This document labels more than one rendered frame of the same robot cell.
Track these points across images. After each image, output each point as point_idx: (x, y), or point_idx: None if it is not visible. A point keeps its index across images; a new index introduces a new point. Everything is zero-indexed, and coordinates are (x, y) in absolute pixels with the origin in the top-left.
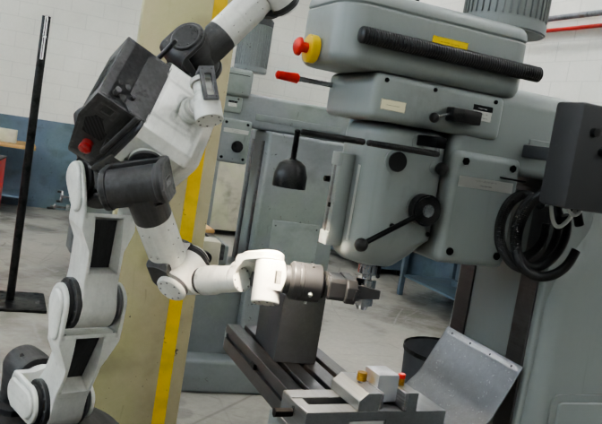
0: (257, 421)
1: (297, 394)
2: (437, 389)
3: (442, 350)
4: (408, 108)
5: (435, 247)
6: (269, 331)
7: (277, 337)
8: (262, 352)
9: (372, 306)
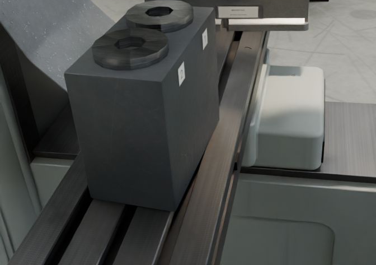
0: None
1: None
2: (59, 41)
3: (11, 16)
4: None
5: None
6: (203, 116)
7: (217, 83)
8: (216, 148)
9: None
